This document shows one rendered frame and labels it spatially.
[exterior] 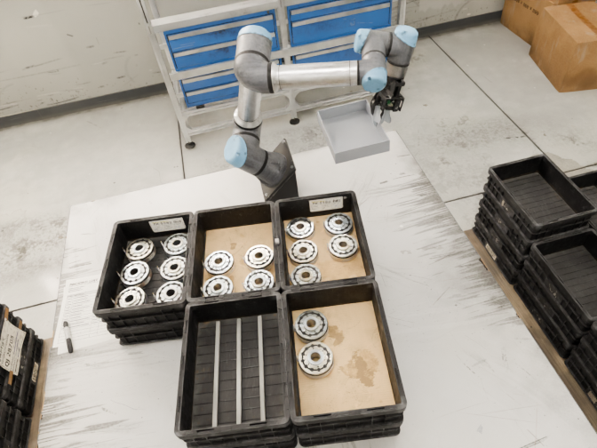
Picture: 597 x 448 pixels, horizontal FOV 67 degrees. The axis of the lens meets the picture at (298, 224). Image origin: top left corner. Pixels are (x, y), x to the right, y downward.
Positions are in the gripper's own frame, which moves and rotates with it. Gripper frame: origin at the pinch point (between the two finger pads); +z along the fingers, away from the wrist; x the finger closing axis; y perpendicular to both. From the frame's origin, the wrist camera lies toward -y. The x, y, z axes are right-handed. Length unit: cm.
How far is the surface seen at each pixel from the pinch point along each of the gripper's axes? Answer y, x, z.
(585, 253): 42, 99, 47
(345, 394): 82, -37, 35
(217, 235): 9, -61, 40
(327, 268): 39, -28, 32
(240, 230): 11, -52, 38
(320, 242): 27.2, -26.4, 32.0
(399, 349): 69, -12, 42
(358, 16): -158, 64, 21
